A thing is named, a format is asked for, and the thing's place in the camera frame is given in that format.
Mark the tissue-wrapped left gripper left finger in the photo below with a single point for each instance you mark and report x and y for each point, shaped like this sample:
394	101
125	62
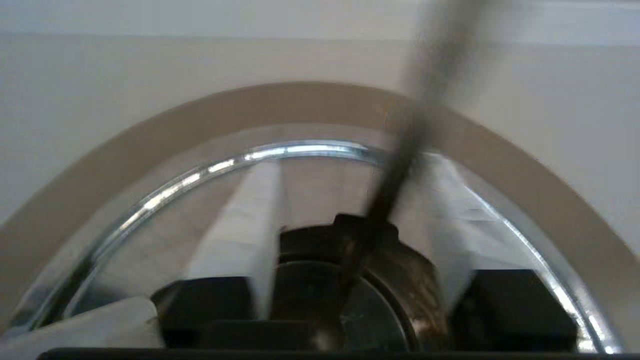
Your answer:
240	240

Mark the tissue-wrapped left gripper right finger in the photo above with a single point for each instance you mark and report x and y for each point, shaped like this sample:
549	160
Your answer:
465	240

